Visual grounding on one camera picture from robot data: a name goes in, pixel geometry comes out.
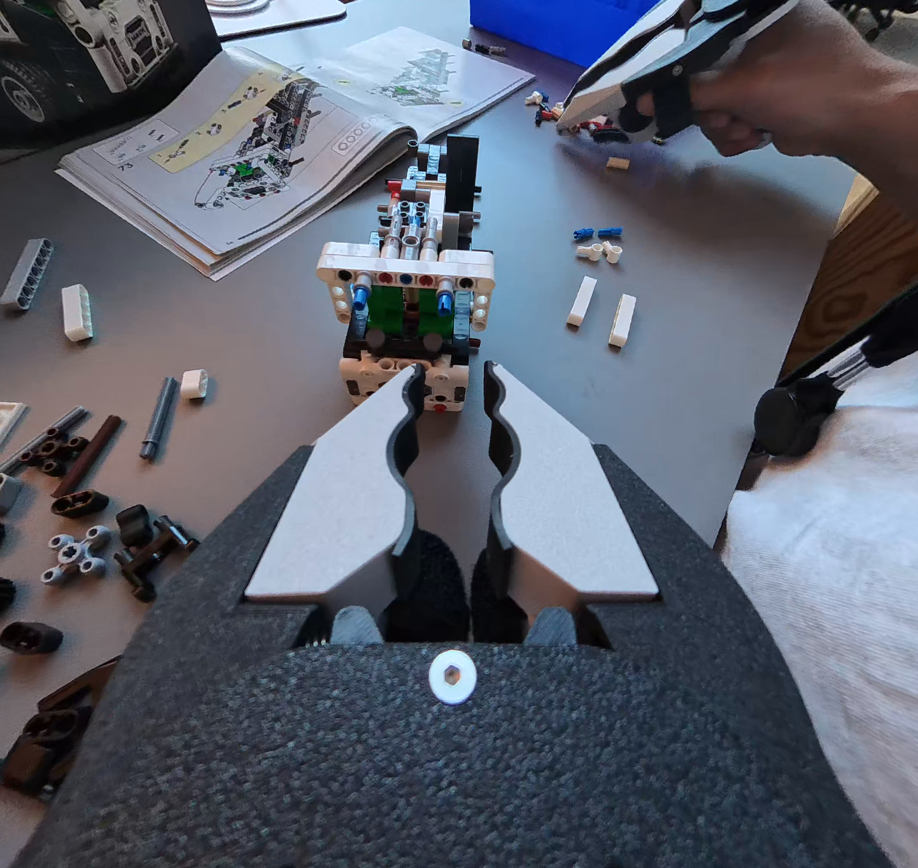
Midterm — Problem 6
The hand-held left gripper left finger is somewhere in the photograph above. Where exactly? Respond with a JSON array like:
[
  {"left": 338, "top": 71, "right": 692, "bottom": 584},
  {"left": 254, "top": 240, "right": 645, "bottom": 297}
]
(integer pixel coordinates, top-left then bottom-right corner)
[{"left": 245, "top": 362, "right": 426, "bottom": 621}]

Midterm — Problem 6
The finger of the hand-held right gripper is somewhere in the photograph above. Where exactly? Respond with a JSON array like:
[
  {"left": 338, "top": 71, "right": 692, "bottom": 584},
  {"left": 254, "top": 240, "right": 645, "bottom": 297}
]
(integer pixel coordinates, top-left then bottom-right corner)
[
  {"left": 574, "top": 0, "right": 702, "bottom": 93},
  {"left": 557, "top": 78, "right": 626, "bottom": 130}
]

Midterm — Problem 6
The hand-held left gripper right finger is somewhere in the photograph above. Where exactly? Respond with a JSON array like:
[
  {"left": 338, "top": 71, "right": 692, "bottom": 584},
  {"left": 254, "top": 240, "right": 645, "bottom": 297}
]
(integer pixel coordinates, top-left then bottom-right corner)
[{"left": 484, "top": 361, "right": 659, "bottom": 625}]

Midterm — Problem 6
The pile of small lego parts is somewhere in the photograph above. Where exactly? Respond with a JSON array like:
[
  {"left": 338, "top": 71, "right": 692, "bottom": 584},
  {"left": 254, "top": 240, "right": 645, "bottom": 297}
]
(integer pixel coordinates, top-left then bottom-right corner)
[{"left": 524, "top": 87, "right": 632, "bottom": 145}]

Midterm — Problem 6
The lego truck model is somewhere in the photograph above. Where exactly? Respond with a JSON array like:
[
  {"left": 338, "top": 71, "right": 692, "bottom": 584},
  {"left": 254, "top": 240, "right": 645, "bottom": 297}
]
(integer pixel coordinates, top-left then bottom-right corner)
[{"left": 317, "top": 134, "right": 496, "bottom": 413}]

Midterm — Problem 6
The person's right forearm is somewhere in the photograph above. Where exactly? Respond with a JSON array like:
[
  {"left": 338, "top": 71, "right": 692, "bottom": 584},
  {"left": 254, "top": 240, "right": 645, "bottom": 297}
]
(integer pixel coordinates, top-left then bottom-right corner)
[{"left": 839, "top": 22, "right": 918, "bottom": 220}]

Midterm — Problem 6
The long white lego beam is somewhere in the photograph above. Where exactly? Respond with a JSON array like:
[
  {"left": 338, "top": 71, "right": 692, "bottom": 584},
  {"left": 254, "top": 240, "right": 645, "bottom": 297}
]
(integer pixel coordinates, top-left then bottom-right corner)
[
  {"left": 566, "top": 276, "right": 599, "bottom": 328},
  {"left": 607, "top": 293, "right": 638, "bottom": 348}
]

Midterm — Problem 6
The short grey lego axle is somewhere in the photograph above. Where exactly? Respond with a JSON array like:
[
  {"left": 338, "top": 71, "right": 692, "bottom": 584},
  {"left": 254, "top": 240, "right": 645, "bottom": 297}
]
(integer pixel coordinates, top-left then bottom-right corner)
[{"left": 139, "top": 377, "right": 179, "bottom": 462}]

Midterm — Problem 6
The dark brown lego axle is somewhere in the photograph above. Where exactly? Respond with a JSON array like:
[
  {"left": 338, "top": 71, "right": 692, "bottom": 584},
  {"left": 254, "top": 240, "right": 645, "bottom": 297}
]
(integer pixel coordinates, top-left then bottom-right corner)
[{"left": 52, "top": 415, "right": 123, "bottom": 499}]

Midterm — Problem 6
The black lego connector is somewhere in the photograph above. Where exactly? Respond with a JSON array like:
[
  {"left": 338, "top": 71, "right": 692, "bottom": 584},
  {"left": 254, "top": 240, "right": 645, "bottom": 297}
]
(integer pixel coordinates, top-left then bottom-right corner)
[
  {"left": 50, "top": 489, "right": 110, "bottom": 520},
  {"left": 0, "top": 622, "right": 64, "bottom": 656}
]

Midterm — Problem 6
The grey cross lego piece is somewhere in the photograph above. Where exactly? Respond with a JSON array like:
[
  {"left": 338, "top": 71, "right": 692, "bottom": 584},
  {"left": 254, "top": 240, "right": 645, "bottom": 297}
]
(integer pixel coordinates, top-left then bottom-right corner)
[{"left": 41, "top": 526, "right": 113, "bottom": 586}]

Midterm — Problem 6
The long grey lego axle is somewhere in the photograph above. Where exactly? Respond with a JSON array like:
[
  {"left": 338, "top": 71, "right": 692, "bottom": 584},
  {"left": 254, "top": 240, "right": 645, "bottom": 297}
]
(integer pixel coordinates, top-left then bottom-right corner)
[{"left": 0, "top": 405, "right": 91, "bottom": 475}]

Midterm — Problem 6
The black lego liftarm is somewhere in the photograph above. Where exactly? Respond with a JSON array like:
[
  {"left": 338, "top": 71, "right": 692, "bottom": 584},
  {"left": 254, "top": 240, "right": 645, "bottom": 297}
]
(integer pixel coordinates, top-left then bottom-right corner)
[{"left": 20, "top": 436, "right": 89, "bottom": 477}]

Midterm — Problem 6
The short white lego beam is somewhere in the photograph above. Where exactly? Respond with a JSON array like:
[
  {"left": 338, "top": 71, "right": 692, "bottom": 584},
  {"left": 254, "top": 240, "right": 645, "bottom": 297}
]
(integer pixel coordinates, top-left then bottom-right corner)
[{"left": 61, "top": 283, "right": 95, "bottom": 343}]

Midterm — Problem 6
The lego instruction booklet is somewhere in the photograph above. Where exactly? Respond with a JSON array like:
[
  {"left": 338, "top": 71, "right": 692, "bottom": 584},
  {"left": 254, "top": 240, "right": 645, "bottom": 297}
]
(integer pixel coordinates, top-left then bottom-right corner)
[{"left": 56, "top": 25, "right": 537, "bottom": 282}]

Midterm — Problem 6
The heap of black lego parts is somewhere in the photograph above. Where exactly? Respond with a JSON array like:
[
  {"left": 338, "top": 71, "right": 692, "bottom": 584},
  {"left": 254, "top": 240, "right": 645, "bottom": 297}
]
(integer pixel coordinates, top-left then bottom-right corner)
[{"left": 0, "top": 656, "right": 121, "bottom": 801}]

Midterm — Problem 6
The grey lego beam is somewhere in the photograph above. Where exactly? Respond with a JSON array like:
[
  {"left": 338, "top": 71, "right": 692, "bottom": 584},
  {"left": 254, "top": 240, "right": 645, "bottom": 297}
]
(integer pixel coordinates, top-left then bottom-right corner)
[{"left": 0, "top": 237, "right": 55, "bottom": 310}]

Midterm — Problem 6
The black lego set box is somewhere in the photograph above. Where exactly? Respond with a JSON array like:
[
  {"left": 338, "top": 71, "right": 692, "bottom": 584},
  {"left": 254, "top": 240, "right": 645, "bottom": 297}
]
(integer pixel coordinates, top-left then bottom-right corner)
[{"left": 0, "top": 0, "right": 223, "bottom": 151}]

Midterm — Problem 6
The person's right hand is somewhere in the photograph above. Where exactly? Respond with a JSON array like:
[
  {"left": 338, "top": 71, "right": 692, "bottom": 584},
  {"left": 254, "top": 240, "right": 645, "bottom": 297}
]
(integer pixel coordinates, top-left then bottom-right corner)
[{"left": 690, "top": 0, "right": 863, "bottom": 159}]

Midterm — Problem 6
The person's white clothing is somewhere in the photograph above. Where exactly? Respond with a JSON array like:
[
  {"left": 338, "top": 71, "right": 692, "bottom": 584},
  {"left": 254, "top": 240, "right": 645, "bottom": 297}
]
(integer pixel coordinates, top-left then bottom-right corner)
[{"left": 717, "top": 352, "right": 918, "bottom": 868}]

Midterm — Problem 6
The black lego frame piece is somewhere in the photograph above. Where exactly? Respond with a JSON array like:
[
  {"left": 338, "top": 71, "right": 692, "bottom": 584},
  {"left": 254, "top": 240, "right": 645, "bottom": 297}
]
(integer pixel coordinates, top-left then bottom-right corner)
[{"left": 113, "top": 504, "right": 201, "bottom": 602}]

